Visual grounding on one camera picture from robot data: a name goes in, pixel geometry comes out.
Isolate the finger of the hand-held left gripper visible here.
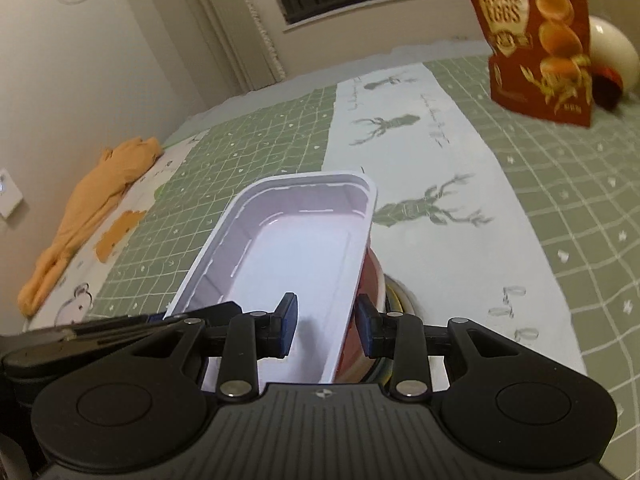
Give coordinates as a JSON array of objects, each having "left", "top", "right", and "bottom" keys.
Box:
[{"left": 145, "top": 301, "right": 242, "bottom": 328}]

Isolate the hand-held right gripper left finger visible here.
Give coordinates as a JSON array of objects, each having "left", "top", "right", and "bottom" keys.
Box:
[{"left": 150, "top": 292, "right": 301, "bottom": 402}]

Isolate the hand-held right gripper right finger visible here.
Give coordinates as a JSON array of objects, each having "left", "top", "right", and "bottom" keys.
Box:
[{"left": 354, "top": 294, "right": 523, "bottom": 403}]

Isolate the red bowl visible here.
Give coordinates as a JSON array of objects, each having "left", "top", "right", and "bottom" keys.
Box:
[{"left": 334, "top": 246, "right": 427, "bottom": 387}]

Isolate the white rectangular plastic container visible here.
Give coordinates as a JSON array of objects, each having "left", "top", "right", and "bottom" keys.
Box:
[{"left": 169, "top": 171, "right": 379, "bottom": 387}]

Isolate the orange cloth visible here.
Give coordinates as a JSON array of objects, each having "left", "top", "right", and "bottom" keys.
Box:
[{"left": 17, "top": 136, "right": 164, "bottom": 317}]

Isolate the green checked bed sheet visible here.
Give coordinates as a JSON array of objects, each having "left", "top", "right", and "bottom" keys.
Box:
[{"left": 30, "top": 46, "right": 640, "bottom": 480}]

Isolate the red snack bag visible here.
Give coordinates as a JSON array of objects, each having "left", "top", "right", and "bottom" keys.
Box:
[{"left": 457, "top": 0, "right": 597, "bottom": 129}]

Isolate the dark round plush object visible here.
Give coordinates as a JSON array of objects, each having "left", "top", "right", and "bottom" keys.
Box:
[{"left": 590, "top": 67, "right": 627, "bottom": 112}]

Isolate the white round object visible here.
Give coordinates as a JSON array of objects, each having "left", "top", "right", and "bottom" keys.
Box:
[{"left": 587, "top": 14, "right": 640, "bottom": 92}]

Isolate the white wall socket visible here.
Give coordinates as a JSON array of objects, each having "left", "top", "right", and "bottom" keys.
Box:
[{"left": 0, "top": 166, "right": 24, "bottom": 219}]

